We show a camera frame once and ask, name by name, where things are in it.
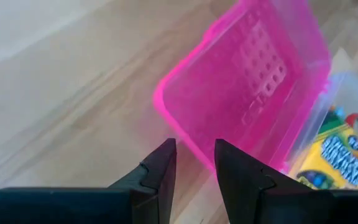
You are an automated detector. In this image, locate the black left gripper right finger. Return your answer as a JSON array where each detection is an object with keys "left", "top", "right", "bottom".
[{"left": 213, "top": 138, "right": 358, "bottom": 224}]

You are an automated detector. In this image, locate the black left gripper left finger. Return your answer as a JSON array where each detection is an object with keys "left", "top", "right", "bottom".
[{"left": 0, "top": 138, "right": 178, "bottom": 224}]

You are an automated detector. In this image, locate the yellow green crayon box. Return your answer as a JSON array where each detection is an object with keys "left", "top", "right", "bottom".
[{"left": 290, "top": 105, "right": 358, "bottom": 191}]

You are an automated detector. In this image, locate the clear pencil box pink lid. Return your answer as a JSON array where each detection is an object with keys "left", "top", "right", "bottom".
[{"left": 152, "top": 0, "right": 358, "bottom": 191}]

